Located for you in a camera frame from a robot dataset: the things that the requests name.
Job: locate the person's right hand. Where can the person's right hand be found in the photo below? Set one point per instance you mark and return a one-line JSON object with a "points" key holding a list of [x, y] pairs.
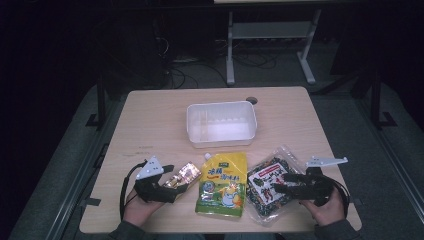
{"points": [[330, 213]]}

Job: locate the yellow and red spice box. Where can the yellow and red spice box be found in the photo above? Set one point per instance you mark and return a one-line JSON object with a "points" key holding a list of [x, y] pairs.
{"points": [[186, 175]]}

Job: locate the white plastic container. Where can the white plastic container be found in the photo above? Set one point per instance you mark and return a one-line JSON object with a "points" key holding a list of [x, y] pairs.
{"points": [[220, 130]]}

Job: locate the yellow spouted sauce pouch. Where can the yellow spouted sauce pouch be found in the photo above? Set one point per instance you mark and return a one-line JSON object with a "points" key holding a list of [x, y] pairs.
{"points": [[220, 186]]}

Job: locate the black metal stand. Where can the black metal stand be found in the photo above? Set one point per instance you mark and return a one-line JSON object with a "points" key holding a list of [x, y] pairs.
{"points": [[376, 100], [101, 103]]}

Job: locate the clear packet of dried seaweed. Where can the clear packet of dried seaweed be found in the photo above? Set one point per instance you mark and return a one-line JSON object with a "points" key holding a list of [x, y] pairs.
{"points": [[263, 181]]}

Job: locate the white metal desk frame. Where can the white metal desk frame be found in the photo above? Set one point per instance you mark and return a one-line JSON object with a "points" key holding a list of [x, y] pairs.
{"points": [[271, 30]]}

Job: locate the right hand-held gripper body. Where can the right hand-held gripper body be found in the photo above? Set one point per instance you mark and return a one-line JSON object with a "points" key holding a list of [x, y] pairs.
{"points": [[320, 186]]}

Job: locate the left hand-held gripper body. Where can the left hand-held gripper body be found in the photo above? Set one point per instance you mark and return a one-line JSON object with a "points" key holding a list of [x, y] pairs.
{"points": [[150, 170]]}

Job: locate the grey table edge clip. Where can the grey table edge clip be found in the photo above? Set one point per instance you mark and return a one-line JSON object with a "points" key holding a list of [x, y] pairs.
{"points": [[90, 202]]}

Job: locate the person's left hand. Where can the person's left hand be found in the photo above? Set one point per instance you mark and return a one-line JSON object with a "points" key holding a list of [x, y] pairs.
{"points": [[136, 210]]}

